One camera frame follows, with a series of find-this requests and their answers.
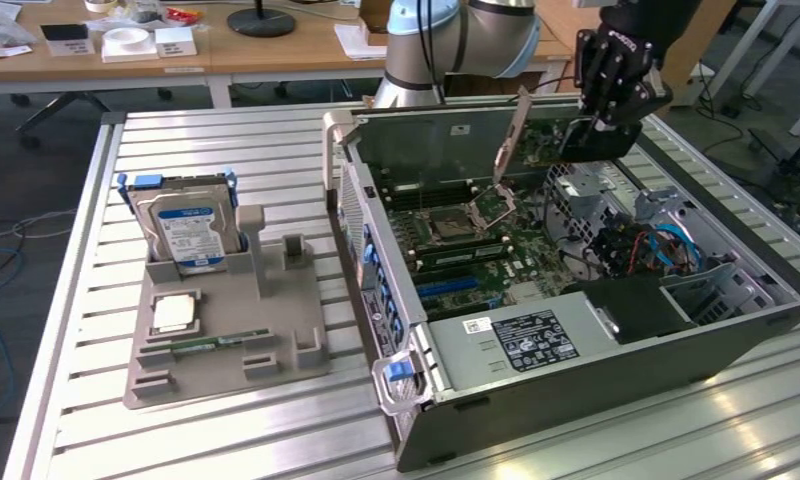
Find grey plastic parts rack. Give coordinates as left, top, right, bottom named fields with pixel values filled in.
left=120, top=203, right=334, bottom=412

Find black plastic air shroud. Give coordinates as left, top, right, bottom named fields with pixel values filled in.
left=566, top=279, right=699, bottom=346

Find hard disk in blue caddy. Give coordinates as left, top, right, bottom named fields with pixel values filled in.
left=115, top=167, right=250, bottom=275

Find black power cable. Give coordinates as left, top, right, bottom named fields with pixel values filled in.
left=530, top=76, right=580, bottom=97

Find green graphics card black cooler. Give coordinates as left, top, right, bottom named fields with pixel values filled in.
left=490, top=85, right=645, bottom=187

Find blue wire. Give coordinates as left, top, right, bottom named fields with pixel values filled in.
left=646, top=223, right=703, bottom=274

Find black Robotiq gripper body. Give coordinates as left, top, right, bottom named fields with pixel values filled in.
left=590, top=0, right=703, bottom=71

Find black round lamp base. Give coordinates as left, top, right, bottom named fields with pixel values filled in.
left=226, top=0, right=299, bottom=38

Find black RAM stick white label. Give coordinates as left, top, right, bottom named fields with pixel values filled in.
left=414, top=243, right=512, bottom=266

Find grey floor cable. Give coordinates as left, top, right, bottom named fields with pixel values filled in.
left=0, top=208, right=76, bottom=240

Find silver disk bay cage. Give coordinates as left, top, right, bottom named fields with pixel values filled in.
left=544, top=159, right=642, bottom=251

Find flat white box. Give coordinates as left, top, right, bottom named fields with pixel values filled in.
left=99, top=39, right=161, bottom=64

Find grey power supply unit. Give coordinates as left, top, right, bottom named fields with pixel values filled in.
left=410, top=292, right=626, bottom=394

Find green motherboard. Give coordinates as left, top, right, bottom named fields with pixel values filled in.
left=379, top=172, right=579, bottom=321

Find black office chair base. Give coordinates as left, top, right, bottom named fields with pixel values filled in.
left=9, top=88, right=175, bottom=150

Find green RAM stick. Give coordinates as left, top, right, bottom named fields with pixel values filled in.
left=139, top=328, right=272, bottom=354

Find wooden desk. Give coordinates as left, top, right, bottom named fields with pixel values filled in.
left=0, top=0, right=579, bottom=96

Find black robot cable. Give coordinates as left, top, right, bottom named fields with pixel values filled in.
left=416, top=0, right=446, bottom=105

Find white wall box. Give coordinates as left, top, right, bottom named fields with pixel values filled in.
left=686, top=62, right=719, bottom=109

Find white desk frame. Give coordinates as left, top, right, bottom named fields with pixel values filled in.
left=703, top=0, right=800, bottom=136

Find white labelled box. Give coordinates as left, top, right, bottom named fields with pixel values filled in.
left=153, top=27, right=199, bottom=59

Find silver CPU chip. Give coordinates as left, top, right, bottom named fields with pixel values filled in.
left=149, top=294, right=199, bottom=334

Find open dark PC case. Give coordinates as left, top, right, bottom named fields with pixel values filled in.
left=320, top=91, right=800, bottom=474

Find metal socket cover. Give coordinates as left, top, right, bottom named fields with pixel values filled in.
left=466, top=182, right=516, bottom=232

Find clear plastic bag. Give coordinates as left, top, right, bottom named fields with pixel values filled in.
left=0, top=2, right=39, bottom=45

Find black topped white box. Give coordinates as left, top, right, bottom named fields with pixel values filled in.
left=39, top=23, right=96, bottom=57

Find wooden cabinet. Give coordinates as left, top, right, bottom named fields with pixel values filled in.
left=526, top=0, right=739, bottom=116

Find white paper stack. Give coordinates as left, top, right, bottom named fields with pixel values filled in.
left=332, top=22, right=390, bottom=62

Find blue floor cable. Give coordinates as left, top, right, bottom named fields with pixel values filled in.
left=0, top=238, right=27, bottom=431

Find grey disk bay bracket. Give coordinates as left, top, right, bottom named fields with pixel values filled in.
left=658, top=259, right=779, bottom=326

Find red wire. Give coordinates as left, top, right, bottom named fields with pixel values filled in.
left=622, top=231, right=643, bottom=275

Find long PCIe expansion slot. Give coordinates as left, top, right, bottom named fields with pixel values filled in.
left=416, top=276, right=480, bottom=297

